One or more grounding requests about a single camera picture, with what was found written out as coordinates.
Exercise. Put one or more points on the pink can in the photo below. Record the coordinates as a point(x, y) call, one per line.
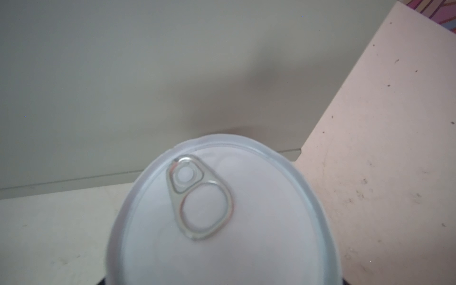
point(221, 210)

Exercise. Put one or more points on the grey metal cabinet box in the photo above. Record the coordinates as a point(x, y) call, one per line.
point(93, 91)

